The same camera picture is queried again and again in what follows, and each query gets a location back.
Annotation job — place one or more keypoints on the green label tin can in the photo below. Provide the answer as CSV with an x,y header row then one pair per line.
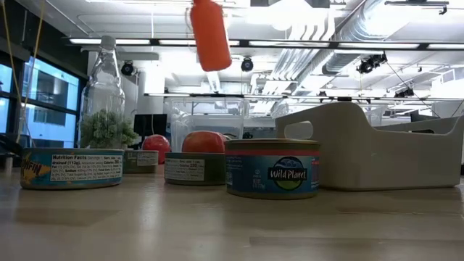
x,y
195,168

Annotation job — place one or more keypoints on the clear plastic storage bin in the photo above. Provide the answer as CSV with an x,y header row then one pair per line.
x,y
206,116
281,108

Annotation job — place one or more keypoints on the silver ceiling air duct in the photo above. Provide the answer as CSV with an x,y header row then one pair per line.
x,y
362,21

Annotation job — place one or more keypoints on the green grape bunch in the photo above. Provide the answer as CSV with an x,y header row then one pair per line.
x,y
105,128

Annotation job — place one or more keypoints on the dark crimson apple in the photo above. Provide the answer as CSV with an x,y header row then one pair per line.
x,y
156,143

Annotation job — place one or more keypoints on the orange plastic squeeze bottle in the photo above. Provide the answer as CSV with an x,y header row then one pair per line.
x,y
210,36

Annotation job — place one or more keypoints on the black computer monitor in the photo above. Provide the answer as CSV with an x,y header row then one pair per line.
x,y
150,125

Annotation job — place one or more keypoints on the long ceiling light bar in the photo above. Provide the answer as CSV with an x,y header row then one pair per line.
x,y
170,95
181,42

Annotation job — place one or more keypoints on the Wild Planet tuna can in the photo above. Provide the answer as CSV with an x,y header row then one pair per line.
x,y
272,168

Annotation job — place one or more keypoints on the black aluminium rig frame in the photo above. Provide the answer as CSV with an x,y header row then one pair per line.
x,y
9,143

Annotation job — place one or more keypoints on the black ceiling spotlight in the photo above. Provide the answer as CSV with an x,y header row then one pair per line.
x,y
127,68
247,64
404,92
371,62

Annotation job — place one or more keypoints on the teal label tuna can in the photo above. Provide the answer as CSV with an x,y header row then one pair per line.
x,y
71,168

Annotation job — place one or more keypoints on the clear plastic bottle white cap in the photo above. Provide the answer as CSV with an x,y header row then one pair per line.
x,y
103,83

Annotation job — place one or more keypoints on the light grey plastic tray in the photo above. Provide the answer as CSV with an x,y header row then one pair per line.
x,y
362,156

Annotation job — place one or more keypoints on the olive label tin can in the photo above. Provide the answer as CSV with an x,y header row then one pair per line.
x,y
141,161

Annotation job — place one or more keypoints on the bright red apple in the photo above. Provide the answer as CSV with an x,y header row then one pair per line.
x,y
203,142

